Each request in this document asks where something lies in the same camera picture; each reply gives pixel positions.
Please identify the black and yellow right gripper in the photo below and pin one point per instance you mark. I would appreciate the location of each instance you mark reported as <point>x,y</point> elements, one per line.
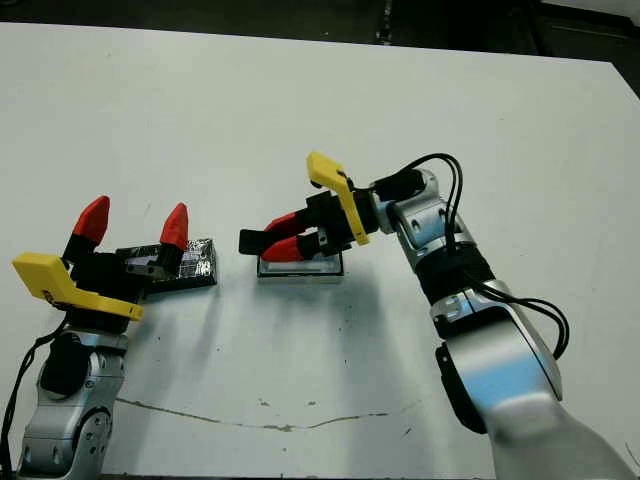
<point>332,215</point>

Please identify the black and yellow left gripper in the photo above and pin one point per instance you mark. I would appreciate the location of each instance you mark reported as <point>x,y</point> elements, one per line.
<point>100,282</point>

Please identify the black camera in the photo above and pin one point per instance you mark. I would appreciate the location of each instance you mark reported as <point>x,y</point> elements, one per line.
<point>250,242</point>

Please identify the black box lid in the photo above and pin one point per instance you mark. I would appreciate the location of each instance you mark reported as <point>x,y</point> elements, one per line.
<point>200,262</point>

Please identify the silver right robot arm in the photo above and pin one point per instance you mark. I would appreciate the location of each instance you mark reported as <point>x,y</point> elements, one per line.
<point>505,360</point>

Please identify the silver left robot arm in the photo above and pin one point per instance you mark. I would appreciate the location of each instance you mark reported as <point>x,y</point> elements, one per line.
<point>70,430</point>

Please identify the black background stand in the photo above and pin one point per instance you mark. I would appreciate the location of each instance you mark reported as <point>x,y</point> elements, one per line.
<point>386,20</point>

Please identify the white-lined camera box base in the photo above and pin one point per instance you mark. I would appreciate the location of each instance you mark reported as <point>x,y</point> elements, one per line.
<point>320,267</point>

